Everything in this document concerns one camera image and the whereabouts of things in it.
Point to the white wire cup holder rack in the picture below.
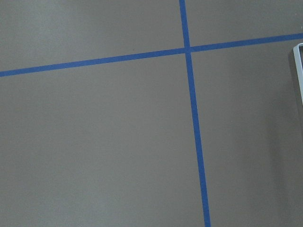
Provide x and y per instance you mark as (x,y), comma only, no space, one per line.
(298,58)

